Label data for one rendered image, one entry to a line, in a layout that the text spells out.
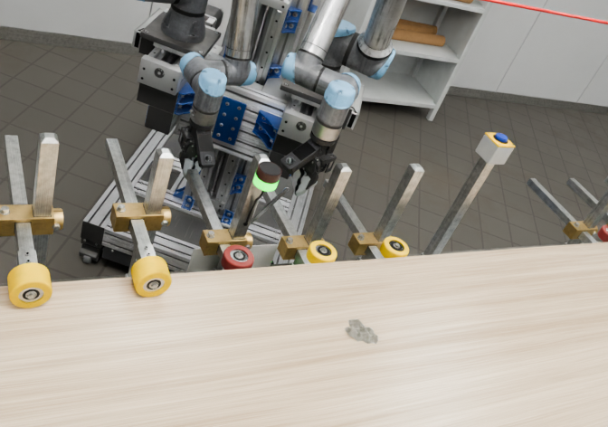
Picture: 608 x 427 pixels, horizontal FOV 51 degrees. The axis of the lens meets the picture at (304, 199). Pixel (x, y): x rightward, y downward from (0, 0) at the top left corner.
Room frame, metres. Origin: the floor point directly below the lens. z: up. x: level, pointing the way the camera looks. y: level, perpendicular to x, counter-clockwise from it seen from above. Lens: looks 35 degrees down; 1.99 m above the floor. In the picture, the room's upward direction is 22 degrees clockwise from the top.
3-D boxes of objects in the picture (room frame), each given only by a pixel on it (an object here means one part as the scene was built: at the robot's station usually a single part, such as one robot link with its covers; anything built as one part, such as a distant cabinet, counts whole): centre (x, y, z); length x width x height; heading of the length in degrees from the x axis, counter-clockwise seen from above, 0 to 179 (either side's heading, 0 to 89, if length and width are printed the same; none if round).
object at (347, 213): (1.67, -0.18, 0.80); 0.44 x 0.03 x 0.04; 37
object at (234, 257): (1.21, 0.10, 0.85); 0.08 x 0.08 x 0.11
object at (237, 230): (1.32, 0.13, 0.90); 0.04 x 0.04 x 0.48; 37
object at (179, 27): (2.01, 0.61, 1.09); 0.15 x 0.15 x 0.10
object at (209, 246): (1.31, 0.15, 0.85); 0.14 x 0.06 x 0.05; 127
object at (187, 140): (1.56, 0.36, 0.96); 0.09 x 0.08 x 0.12; 37
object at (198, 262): (1.36, 0.12, 0.75); 0.26 x 0.01 x 0.10; 127
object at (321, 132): (1.52, 0.02, 1.17); 0.08 x 0.08 x 0.05
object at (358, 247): (1.61, -0.25, 0.81); 0.14 x 0.06 x 0.05; 127
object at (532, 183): (2.27, -0.98, 0.81); 0.44 x 0.03 x 0.04; 37
